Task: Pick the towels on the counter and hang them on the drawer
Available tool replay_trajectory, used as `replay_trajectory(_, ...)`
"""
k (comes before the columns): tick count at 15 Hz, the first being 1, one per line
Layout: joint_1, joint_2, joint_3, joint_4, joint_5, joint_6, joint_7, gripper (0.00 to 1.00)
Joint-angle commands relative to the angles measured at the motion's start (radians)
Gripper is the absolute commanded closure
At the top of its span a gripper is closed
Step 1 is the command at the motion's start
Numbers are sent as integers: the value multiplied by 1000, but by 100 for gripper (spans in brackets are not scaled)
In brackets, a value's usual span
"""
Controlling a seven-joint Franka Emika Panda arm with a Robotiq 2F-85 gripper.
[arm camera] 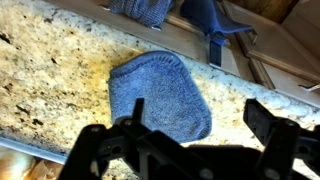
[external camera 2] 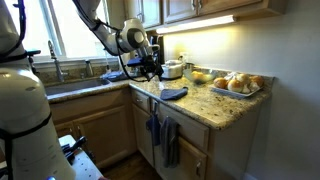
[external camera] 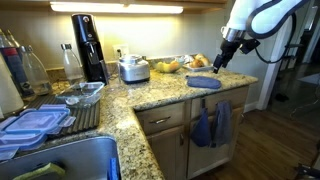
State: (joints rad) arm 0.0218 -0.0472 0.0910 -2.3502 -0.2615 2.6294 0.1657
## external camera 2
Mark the yellow onion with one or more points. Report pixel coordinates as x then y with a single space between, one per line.
257 80
220 82
243 78
235 86

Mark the wide wooden drawer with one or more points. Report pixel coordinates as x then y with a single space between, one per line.
190 126

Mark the chrome soap dispenser pump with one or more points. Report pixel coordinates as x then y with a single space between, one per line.
89 68

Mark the white rectangular plate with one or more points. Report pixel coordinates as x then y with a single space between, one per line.
233 94

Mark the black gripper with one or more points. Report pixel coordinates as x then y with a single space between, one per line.
151 62

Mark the chrome kitchen faucet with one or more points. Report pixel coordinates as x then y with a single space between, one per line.
56 63

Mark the white perforated base plate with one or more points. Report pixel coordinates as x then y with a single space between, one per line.
83 166

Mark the white wall outlet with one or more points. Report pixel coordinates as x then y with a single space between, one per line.
183 56

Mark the small wooden drawer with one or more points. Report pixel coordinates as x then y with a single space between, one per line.
145 103

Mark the wooden sink front panel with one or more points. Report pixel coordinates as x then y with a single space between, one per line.
86 105

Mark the black camera on tripod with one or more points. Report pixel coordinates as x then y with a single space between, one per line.
33 52

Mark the black soda maker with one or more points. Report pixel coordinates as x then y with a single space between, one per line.
161 48

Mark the stainless steel sink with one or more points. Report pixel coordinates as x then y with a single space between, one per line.
73 86

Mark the bright kitchen window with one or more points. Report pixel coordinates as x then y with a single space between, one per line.
43 26

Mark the wooden upper cabinet door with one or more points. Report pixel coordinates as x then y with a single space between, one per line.
230 4
180 9
150 13

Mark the glass fruit bowl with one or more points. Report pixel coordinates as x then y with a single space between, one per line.
188 76

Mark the blue terry towel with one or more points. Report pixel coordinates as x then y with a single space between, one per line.
174 93
153 128

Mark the under-cabinet light bar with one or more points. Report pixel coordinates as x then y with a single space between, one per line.
196 24

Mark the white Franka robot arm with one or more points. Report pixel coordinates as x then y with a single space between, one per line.
23 116

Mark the grey hanging towel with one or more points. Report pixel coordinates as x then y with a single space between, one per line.
170 143

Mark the black clamp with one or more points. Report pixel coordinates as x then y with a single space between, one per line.
73 148

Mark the small silver cooker appliance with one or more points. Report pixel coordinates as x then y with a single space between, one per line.
171 70

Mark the wide wooden cabinet door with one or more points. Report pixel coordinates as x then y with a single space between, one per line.
190 163

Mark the yellow fruit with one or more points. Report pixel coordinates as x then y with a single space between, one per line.
197 76

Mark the narrow wooden cabinet door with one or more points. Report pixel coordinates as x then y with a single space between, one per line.
141 140

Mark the wooden sink cabinet door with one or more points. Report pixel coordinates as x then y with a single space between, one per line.
63 130
105 133

